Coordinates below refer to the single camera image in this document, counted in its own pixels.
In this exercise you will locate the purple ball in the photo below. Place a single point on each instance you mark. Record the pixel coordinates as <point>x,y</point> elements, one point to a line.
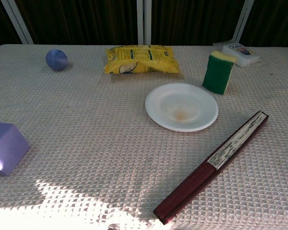
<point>56,60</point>

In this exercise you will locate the white paper plate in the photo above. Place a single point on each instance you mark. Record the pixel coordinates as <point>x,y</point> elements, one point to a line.
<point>182,105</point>

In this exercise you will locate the white slanted frame post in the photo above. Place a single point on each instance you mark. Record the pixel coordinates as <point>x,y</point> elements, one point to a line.
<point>243,21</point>
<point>16,21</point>

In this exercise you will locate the green and yellow sponge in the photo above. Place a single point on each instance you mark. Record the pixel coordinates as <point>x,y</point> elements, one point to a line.
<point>217,74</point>

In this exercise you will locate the white waffle tablecloth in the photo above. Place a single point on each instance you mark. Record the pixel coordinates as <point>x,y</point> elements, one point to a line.
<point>86,119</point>

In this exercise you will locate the white upright frame post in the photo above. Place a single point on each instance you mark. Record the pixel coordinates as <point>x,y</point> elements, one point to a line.
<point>147,21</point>
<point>140,21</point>

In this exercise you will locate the purple foam block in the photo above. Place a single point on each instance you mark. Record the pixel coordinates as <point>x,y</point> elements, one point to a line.
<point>7,146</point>

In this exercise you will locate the yellow snack bag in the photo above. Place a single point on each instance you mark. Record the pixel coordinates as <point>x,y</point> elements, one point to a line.
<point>139,60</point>

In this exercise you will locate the dark red folded fan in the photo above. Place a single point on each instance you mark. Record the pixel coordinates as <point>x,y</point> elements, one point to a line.
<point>206,167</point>

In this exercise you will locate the white tissue pack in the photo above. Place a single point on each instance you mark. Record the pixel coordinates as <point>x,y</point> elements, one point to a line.
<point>242,55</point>

